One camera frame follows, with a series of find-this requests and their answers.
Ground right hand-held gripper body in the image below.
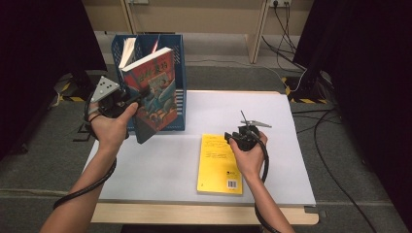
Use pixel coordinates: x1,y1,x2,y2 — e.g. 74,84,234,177
230,110,273,152

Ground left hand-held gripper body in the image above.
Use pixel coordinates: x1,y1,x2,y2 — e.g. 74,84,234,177
86,75,138,119

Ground dark teal illustrated book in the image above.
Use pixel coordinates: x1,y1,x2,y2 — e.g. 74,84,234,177
120,46,180,146

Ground yellow book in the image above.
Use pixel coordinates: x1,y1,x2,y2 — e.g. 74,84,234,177
196,132,244,196

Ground white book with picture grid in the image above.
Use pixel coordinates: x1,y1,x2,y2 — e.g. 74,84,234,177
118,37,138,70

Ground blue plastic file rack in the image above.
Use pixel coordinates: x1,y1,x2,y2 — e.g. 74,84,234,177
111,33,188,132

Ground person's right hand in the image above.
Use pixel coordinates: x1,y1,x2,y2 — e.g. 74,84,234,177
228,130,270,183

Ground person's left hand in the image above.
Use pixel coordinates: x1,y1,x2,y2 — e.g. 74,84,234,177
86,101,140,153

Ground white table board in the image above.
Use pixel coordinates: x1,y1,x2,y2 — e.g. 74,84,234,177
83,90,317,208

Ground stand base with hazard tape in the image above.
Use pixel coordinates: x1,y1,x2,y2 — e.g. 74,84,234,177
52,72,108,103
280,72,335,106

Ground black curtain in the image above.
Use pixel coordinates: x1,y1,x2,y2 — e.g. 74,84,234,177
0,0,110,160
292,0,412,225

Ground beige wooden furniture leg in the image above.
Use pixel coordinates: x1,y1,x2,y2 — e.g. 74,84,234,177
120,0,138,35
245,0,272,65

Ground wooden table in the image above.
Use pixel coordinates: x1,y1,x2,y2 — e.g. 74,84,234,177
90,89,321,227

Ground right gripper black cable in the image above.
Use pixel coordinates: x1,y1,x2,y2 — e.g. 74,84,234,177
254,131,284,233

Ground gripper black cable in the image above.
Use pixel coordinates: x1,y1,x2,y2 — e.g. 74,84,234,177
52,92,119,212
254,131,284,233

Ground long black floor cable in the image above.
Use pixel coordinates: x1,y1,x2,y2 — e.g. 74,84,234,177
311,108,379,233

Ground white floor cable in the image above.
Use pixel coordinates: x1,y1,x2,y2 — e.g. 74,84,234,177
186,57,307,93

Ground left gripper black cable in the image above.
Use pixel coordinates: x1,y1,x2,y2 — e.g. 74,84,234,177
52,92,119,212

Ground black cables from socket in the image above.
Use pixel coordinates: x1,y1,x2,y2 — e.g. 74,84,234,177
260,2,308,73

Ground white wall socket with plugs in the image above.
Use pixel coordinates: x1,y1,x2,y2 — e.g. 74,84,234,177
268,0,292,9

